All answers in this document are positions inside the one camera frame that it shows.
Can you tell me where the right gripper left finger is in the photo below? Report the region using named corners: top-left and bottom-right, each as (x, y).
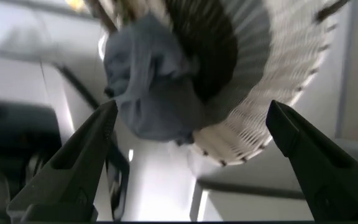
top-left (6, 99), bottom-right (119, 223)

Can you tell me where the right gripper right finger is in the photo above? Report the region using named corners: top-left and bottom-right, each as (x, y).
top-left (265, 99), bottom-right (358, 222)

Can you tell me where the dark grey garment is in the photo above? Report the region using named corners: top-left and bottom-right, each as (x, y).
top-left (103, 12), bottom-right (204, 147)

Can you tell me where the white laundry basket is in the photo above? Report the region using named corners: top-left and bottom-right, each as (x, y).
top-left (85, 0), bottom-right (354, 167)

